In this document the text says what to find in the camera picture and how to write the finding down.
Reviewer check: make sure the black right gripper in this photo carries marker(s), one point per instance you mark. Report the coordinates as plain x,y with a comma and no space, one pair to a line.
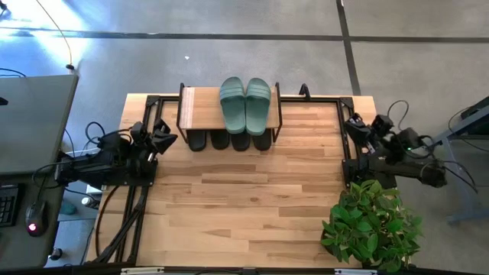
382,145

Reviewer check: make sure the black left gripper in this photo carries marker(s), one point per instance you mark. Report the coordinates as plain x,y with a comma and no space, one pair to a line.
142,139

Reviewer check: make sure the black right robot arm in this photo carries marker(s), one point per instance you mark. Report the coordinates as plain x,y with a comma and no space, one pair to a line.
412,168

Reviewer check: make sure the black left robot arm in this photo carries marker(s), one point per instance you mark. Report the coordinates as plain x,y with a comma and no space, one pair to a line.
95,168

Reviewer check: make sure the black clamp hook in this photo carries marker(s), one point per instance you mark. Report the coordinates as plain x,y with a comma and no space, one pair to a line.
304,88

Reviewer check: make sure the green potted plant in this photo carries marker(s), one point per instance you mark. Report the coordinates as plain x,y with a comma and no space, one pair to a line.
366,225

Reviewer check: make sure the small white bottle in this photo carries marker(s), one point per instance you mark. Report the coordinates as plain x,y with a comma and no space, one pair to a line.
89,201

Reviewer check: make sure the grey side table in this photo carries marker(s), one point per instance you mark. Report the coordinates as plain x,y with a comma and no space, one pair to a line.
456,177

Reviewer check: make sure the teal round object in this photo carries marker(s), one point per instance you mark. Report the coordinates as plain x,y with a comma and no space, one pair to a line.
68,208

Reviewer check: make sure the black computer mouse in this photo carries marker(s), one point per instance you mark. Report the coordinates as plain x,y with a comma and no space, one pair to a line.
36,217

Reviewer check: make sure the black round knob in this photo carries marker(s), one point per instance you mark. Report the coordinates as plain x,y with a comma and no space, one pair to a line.
56,254

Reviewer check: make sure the black keyboard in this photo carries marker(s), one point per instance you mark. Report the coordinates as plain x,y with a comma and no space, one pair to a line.
7,206

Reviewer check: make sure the dark grey desk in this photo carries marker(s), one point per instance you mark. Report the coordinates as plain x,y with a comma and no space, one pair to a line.
15,248

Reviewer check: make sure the black metal rig frame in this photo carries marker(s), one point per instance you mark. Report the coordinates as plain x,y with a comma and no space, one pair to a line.
152,101

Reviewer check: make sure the wooden shelf with black frame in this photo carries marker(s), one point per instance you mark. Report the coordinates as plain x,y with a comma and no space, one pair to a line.
202,110

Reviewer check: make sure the silver metal bracket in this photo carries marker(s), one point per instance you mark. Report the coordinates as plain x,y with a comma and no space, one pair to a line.
355,272
141,270

